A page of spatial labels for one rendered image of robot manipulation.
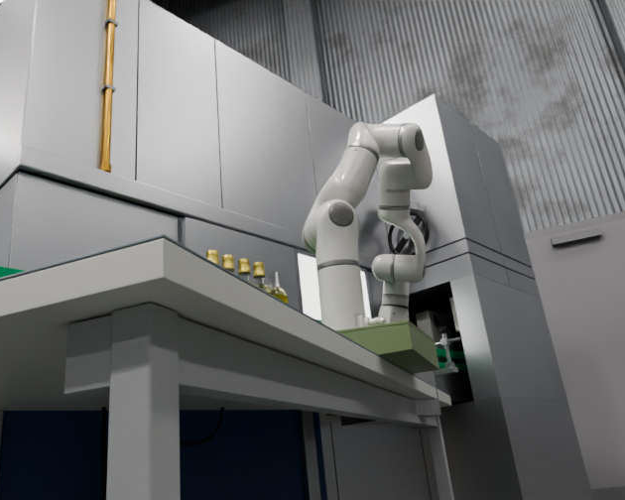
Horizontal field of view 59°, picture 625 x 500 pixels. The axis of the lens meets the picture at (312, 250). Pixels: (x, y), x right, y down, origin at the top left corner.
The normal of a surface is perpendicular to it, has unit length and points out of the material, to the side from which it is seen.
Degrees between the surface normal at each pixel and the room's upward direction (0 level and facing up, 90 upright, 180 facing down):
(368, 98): 90
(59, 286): 90
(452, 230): 90
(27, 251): 90
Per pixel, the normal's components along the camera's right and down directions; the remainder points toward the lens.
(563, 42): -0.36, -0.31
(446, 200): -0.68, -0.20
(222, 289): 0.93, -0.22
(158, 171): 0.73, -0.32
